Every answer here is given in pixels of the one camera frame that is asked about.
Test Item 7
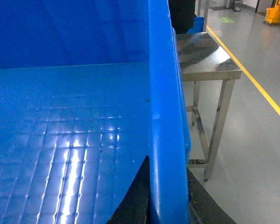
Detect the stainless steel table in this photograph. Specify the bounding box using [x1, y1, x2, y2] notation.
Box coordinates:
[176, 32, 242, 182]

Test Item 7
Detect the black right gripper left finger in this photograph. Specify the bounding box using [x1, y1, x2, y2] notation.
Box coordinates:
[107, 156, 151, 224]

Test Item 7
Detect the large blue plastic crate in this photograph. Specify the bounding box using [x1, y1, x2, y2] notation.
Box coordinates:
[0, 0, 190, 224]

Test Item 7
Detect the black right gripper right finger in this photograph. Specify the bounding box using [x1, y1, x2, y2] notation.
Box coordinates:
[187, 169, 236, 224]

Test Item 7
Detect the yellow mop bucket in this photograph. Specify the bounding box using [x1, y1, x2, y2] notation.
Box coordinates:
[265, 0, 280, 25]

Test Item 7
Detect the grey trash can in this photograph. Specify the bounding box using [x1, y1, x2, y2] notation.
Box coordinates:
[233, 0, 242, 12]

